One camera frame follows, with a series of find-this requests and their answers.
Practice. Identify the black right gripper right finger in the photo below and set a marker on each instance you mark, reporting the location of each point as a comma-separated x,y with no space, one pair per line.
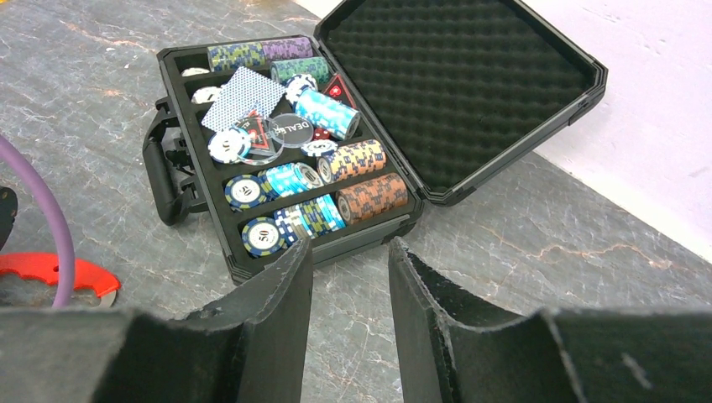
456,347

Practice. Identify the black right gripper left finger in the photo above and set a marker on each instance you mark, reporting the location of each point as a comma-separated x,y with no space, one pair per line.
248,346

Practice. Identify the red keyring with key bunch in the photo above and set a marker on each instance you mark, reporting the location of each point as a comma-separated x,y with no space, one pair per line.
44,267

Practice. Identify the brown poker chip stack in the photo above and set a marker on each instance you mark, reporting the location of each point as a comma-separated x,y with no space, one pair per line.
371,198

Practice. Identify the orange poker chip stack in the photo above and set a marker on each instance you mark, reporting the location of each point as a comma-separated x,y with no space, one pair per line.
352,160

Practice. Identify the clear dealer button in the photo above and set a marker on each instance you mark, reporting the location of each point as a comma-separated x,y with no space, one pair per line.
286,131

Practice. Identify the black poker chip case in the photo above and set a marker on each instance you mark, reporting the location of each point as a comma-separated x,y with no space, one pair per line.
455,91

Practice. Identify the light blue chip stack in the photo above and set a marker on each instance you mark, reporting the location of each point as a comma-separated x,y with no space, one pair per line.
322,111

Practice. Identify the blue patterned card deck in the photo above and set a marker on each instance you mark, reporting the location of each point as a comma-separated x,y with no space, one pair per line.
246,91

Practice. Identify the purple poker chip stack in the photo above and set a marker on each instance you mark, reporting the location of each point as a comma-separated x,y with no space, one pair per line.
224,57

